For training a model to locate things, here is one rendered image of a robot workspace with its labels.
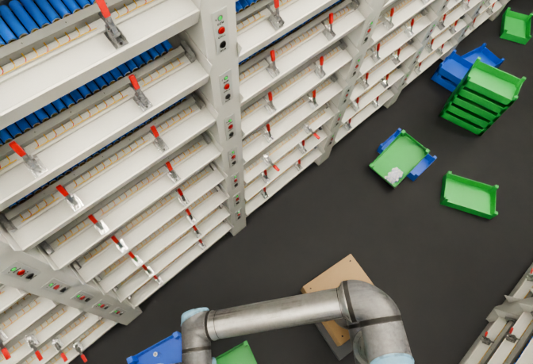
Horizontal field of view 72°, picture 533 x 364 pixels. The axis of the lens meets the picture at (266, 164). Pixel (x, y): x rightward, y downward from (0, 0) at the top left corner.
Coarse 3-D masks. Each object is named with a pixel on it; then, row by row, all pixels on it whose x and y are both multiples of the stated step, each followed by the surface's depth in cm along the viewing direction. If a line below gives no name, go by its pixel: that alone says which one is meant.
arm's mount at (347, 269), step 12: (336, 264) 187; (348, 264) 188; (324, 276) 184; (336, 276) 184; (348, 276) 185; (360, 276) 185; (312, 288) 181; (324, 288) 181; (324, 324) 179; (336, 324) 174; (336, 336) 171; (348, 336) 172
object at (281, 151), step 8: (328, 104) 183; (328, 112) 185; (336, 112) 183; (312, 120) 182; (320, 120) 183; (312, 128) 181; (296, 136) 177; (304, 136) 179; (280, 144) 174; (288, 144) 175; (296, 144) 177; (272, 152) 172; (280, 152) 173; (272, 160) 171; (248, 168) 167; (256, 168) 168; (264, 168) 170; (248, 176) 167
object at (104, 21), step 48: (0, 0) 64; (48, 0) 67; (96, 0) 63; (144, 0) 74; (192, 0) 76; (0, 48) 62; (48, 48) 67; (96, 48) 69; (144, 48) 75; (0, 96) 63; (48, 96) 67
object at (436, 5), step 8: (440, 0) 183; (448, 0) 188; (432, 8) 188; (440, 8) 187; (440, 16) 197; (432, 24) 196; (424, 32) 200; (432, 32) 207; (408, 64) 221; (408, 72) 231; (400, 80) 234; (400, 88) 244; (384, 104) 257; (392, 104) 259
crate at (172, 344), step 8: (176, 336) 140; (160, 344) 145; (168, 344) 145; (176, 344) 145; (144, 352) 142; (152, 352) 144; (168, 352) 144; (176, 352) 144; (128, 360) 135; (136, 360) 140; (144, 360) 142; (152, 360) 142; (160, 360) 142; (168, 360) 142; (176, 360) 142
